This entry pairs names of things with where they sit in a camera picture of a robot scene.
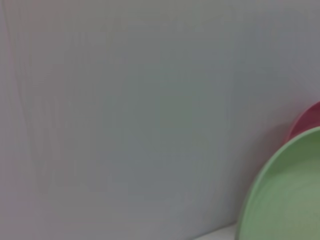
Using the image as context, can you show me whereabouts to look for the green plate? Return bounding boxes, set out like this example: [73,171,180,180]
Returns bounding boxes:
[234,126,320,240]

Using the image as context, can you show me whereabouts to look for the red plate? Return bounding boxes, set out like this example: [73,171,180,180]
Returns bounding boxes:
[287,100,320,142]

